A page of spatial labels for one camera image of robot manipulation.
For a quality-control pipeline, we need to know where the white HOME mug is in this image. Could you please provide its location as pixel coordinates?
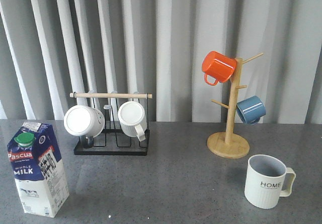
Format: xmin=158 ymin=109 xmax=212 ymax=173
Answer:
xmin=244 ymin=155 xmax=296 ymax=209

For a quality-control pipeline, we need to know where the Pascual whole milk carton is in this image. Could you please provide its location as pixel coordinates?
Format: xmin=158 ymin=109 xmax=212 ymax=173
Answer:
xmin=7 ymin=122 xmax=69 ymax=217

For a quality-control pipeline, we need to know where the white ribbed mug on rack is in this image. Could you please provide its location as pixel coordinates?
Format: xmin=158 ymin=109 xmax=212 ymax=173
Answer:
xmin=118 ymin=101 xmax=147 ymax=141

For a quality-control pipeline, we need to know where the black metal mug rack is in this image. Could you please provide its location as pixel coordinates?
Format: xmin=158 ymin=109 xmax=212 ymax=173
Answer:
xmin=70 ymin=92 xmax=152 ymax=156

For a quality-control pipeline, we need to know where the orange enamel mug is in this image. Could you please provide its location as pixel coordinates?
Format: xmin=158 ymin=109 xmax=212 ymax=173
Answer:
xmin=202 ymin=51 xmax=237 ymax=86

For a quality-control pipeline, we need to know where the wooden mug tree stand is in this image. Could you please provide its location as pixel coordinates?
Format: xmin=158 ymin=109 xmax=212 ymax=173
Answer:
xmin=207 ymin=53 xmax=263 ymax=159

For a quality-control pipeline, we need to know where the white round mug on rack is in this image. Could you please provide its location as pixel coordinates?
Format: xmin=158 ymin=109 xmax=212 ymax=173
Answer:
xmin=64 ymin=105 xmax=105 ymax=137

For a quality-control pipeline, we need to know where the blue enamel mug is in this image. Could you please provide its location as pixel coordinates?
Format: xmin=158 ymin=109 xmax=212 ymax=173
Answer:
xmin=236 ymin=96 xmax=266 ymax=125

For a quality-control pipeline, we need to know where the grey pleated curtain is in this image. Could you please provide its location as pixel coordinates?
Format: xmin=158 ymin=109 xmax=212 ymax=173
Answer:
xmin=1 ymin=0 xmax=321 ymax=124

